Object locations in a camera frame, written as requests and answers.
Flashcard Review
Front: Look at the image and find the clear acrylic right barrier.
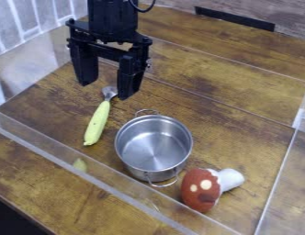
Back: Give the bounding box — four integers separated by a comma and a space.
254, 96, 305, 235

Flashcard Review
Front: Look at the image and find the red plush mushroom toy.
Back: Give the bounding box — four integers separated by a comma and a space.
180, 168, 244, 213

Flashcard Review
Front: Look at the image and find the black bar on wall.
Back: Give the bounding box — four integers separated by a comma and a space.
194, 6, 275, 31

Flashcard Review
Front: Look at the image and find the stainless steel pot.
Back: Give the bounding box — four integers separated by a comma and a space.
114, 109, 192, 188

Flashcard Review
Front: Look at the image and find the clear acrylic front barrier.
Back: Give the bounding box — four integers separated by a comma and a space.
0, 113, 240, 235

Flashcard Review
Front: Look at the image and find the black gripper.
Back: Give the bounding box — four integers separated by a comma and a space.
66, 0, 152, 100

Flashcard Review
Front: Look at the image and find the clear acrylic barrier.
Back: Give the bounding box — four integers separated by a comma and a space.
0, 113, 240, 235
254, 96, 305, 235

